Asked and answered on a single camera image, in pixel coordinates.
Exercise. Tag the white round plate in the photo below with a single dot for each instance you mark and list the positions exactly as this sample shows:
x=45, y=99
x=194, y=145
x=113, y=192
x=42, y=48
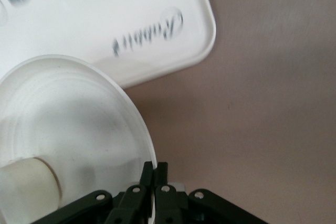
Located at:
x=78, y=119

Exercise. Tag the white half-round bun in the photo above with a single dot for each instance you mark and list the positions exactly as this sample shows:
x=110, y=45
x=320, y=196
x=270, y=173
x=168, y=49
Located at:
x=29, y=179

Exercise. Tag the white tray with bear print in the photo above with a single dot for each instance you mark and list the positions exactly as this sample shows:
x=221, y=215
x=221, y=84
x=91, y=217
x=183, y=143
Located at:
x=105, y=11

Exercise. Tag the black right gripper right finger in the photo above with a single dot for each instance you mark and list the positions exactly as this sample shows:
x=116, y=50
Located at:
x=168, y=203

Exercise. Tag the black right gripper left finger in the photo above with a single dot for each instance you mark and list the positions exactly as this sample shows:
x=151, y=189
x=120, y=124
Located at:
x=136, y=200

